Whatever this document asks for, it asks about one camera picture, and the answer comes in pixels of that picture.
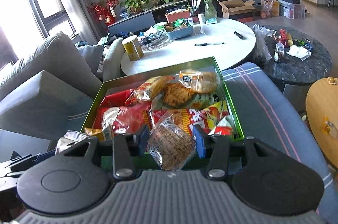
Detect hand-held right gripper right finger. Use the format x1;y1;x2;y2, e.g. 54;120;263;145
192;124;274;179

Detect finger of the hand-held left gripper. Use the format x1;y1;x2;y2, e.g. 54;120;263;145
12;151;57;169

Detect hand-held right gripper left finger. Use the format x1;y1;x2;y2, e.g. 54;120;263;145
63;124;150;179

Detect red white small packet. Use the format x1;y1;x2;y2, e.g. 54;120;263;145
209;116;235;140

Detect red plastic snack bag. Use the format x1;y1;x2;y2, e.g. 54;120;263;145
92;103;154;137

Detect brown cake clear packet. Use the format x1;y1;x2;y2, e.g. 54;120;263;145
146;114;196;171

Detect silver brown small packet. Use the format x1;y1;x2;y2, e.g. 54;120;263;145
54;130;91;155

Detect yellow small snack packet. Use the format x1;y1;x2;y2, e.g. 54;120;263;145
202;101;230;129

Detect gold snack packet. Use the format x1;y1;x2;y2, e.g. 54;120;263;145
84;124;114;142

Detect red snack packet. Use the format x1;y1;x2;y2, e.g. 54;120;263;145
99;89;134;108

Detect green corn snack bag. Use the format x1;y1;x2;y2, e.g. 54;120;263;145
162;82;225;110

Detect green cardboard box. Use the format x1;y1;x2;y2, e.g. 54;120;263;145
80;56;245;170

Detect clear bun packet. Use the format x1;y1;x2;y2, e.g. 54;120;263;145
179;69;219;94

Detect blue striped cloth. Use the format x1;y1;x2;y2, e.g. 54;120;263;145
66;62;338;224

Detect grey sofa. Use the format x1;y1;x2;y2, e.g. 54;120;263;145
0;31;124;140

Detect yellow can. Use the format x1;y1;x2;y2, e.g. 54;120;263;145
122;35;144;61

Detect grey cushion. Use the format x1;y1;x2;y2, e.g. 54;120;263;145
76;45;106;74

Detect clear wrapper pile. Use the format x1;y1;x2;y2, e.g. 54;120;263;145
139;29;169;52

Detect blue clothes pile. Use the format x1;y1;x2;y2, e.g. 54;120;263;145
75;31;138;48

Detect white oval table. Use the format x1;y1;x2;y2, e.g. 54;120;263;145
121;18;256;76

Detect blue plastic basket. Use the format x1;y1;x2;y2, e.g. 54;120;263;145
165;21;194;40

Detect grey low cabinet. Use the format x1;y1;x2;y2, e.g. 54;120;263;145
107;0;272;34

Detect glass jar with dark lid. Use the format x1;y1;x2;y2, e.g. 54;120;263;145
274;43;285;63

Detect wooden round stool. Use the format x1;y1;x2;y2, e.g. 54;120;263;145
305;77;338;170

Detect dark marble round table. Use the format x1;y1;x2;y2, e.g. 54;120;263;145
261;26;333;86

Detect orange storage box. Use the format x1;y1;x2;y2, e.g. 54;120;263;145
165;9;192;24

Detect spider plant in glass vase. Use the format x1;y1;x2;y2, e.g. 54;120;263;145
194;0;225;20

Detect white tissue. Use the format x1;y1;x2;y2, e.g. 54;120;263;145
286;45;312;61

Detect red small box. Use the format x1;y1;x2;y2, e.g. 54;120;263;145
278;29;291;48

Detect black pen holder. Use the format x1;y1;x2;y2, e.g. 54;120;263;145
190;0;201;17

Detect red berry decoration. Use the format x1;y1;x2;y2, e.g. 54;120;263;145
87;0;119;26

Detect open cardboard box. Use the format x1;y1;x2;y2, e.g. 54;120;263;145
219;0;256;19

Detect potted pothos plant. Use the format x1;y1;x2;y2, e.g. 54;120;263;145
120;0;150;15

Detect colourful candy wrappers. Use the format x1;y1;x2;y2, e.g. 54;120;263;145
293;39;313;52

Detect pink plastic bag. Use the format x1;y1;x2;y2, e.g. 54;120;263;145
261;0;280;19

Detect clear storage bin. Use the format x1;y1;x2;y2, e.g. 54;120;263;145
278;0;308;19

